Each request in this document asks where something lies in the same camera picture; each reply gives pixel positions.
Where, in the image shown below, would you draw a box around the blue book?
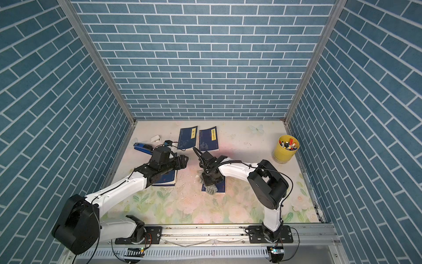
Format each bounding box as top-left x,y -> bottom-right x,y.
178,126 -> 198,150
215,179 -> 226,194
199,127 -> 219,152
148,149 -> 178,186

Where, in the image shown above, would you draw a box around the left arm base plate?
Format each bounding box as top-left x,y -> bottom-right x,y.
114,225 -> 163,246

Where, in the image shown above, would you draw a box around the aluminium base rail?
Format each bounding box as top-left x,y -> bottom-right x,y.
80,222 -> 340,259

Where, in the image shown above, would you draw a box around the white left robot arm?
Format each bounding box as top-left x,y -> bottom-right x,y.
52,146 -> 189,255

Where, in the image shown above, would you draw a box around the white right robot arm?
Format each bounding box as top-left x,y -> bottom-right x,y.
193,147 -> 289,243

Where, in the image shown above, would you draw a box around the blue black stapler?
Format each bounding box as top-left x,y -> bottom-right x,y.
133,143 -> 153,155

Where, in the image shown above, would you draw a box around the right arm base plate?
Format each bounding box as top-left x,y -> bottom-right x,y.
245,224 -> 293,244

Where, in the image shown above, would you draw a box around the grey striped cloth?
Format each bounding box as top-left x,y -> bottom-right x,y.
199,176 -> 218,195

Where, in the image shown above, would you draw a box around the pens in cup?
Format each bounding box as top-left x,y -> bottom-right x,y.
279,139 -> 299,151

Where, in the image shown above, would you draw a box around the yellow pen cup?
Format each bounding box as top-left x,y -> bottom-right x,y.
273,135 -> 300,164

